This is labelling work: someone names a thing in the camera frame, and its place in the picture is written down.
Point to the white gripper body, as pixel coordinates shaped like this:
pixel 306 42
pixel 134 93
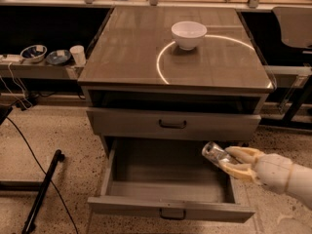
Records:
pixel 274 174

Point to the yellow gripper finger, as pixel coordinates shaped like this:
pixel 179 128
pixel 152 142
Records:
pixel 244 172
pixel 245 155

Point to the silver redbull can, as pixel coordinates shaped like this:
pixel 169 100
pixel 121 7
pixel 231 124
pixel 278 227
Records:
pixel 216 154

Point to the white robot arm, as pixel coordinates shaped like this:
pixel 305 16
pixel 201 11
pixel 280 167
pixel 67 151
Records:
pixel 300 184

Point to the closed upper drawer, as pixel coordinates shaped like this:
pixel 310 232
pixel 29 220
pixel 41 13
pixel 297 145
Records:
pixel 109 122

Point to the open lower drawer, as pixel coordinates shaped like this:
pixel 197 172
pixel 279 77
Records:
pixel 169 179

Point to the wooden drawer cabinet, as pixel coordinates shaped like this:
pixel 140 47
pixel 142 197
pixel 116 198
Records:
pixel 136 64

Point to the white ceramic bowl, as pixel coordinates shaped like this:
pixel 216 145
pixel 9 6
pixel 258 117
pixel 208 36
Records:
pixel 188 34

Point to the white paper cup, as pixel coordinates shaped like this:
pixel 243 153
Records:
pixel 78 54

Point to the dark blue bowl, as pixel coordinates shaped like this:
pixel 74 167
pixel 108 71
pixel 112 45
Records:
pixel 58 57

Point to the black metal stand leg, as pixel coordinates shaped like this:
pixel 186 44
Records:
pixel 29 225

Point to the grey side shelf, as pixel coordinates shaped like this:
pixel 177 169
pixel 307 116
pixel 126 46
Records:
pixel 40 71

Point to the white patterned bowl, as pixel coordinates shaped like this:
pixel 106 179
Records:
pixel 34 53

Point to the white power strip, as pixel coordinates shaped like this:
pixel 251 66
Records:
pixel 10 58

